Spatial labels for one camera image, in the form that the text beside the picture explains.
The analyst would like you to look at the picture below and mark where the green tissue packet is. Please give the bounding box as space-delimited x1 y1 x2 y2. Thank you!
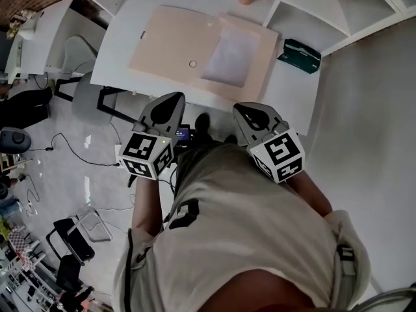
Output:
277 38 322 75

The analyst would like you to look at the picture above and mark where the white translucent sheet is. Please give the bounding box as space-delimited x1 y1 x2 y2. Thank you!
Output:
201 26 262 88

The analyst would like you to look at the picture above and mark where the person's left forearm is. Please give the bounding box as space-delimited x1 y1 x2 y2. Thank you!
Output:
131 175 164 239

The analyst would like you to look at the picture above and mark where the black floor cable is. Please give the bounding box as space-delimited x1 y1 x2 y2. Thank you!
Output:
29 133 121 168

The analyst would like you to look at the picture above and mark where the small flower bunch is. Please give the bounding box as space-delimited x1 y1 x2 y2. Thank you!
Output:
6 10 35 40

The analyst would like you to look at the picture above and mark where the person's beige t-shirt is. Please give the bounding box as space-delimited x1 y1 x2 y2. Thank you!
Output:
112 142 372 312

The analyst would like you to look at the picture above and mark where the red checkered cloth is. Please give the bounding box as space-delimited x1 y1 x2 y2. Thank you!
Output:
8 231 33 263

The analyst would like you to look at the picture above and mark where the grey chair with black frame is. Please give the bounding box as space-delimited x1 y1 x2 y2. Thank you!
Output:
54 71 139 128

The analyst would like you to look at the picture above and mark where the black device with screen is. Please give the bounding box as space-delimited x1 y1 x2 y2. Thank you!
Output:
174 125 196 148

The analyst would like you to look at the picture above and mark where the black folding chair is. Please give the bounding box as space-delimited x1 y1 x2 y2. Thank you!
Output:
45 206 113 267

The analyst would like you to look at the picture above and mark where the person's right forearm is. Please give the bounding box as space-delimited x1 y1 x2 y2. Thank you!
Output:
285 169 333 219

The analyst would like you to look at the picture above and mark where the white desk hutch shelf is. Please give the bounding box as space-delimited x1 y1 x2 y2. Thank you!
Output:
63 0 416 57

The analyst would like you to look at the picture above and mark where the white desk with drawers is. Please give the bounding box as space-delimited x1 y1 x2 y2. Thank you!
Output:
89 0 321 136

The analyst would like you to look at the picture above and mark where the grey harness strap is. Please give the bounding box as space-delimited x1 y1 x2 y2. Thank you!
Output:
133 245 153 266
334 222 358 305

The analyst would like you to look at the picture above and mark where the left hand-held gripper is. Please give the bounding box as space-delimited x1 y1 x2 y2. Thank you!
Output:
117 92 187 182

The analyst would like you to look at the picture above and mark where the grey round appliance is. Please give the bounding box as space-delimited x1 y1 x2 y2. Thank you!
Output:
0 127 33 153

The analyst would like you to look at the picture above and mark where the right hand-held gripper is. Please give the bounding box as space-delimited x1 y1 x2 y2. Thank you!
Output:
233 101 306 185

